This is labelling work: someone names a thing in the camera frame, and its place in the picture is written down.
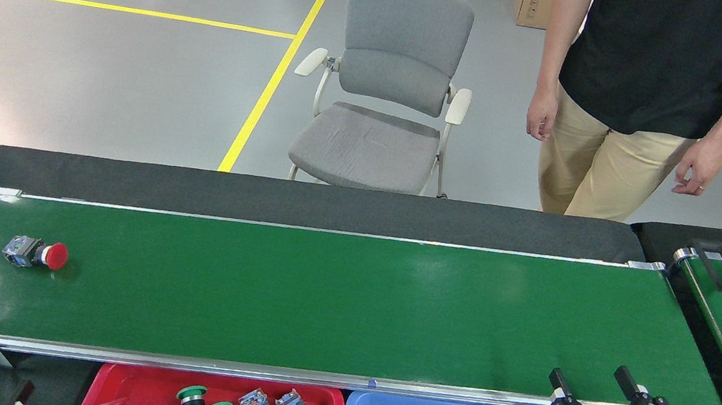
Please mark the person's right forearm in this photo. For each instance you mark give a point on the person's right forearm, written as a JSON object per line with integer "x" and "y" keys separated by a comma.
{"x": 561, "y": 38}

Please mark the red plastic tray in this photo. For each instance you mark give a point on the red plastic tray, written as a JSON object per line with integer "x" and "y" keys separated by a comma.
{"x": 143, "y": 385}

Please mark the long green conveyor belt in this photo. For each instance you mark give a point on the long green conveyor belt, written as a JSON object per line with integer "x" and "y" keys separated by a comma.
{"x": 317, "y": 297}

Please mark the person's left hand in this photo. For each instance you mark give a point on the person's left hand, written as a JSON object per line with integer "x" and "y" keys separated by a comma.
{"x": 699, "y": 169}

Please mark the person's right hand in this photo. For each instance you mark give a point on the person's right hand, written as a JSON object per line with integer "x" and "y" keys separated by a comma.
{"x": 541, "y": 115}

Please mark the person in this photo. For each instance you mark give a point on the person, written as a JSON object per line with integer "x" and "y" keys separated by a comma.
{"x": 651, "y": 60}

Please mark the grey office chair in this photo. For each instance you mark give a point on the grey office chair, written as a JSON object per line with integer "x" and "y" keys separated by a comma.
{"x": 407, "y": 25}

